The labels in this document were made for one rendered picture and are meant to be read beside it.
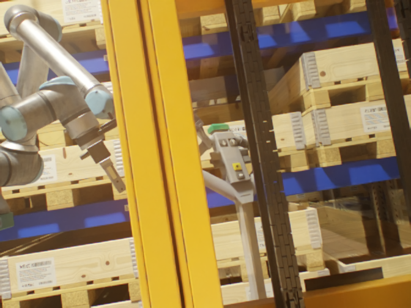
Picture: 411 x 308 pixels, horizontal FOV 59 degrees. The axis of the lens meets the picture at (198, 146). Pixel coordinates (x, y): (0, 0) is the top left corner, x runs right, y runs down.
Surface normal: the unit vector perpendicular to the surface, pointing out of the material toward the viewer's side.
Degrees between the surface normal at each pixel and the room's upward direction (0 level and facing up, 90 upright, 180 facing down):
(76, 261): 90
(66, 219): 90
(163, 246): 90
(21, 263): 90
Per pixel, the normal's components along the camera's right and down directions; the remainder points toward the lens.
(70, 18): 0.01, -0.08
